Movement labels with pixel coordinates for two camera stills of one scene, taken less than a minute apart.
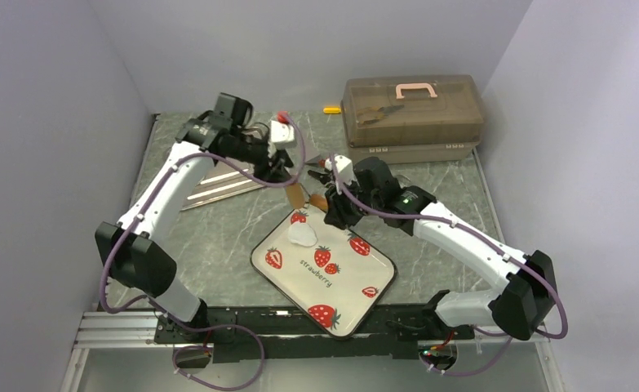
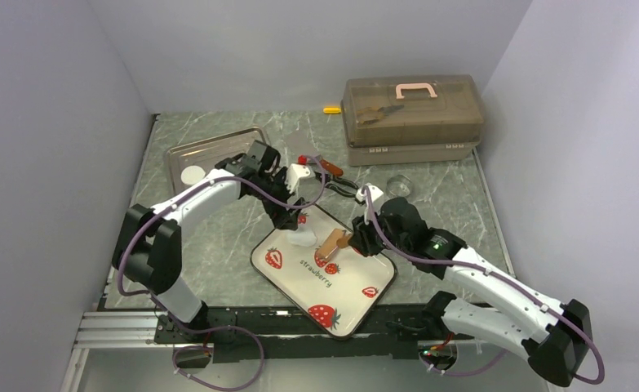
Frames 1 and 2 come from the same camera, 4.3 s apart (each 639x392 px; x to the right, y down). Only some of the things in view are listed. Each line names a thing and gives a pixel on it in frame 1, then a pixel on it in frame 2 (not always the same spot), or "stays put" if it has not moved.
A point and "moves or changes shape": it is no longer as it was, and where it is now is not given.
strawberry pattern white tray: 336,278 stays put
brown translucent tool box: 413,118 stays put
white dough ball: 302,233 stays put
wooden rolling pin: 296,198 moves or changes shape
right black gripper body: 347,211 to 370,239
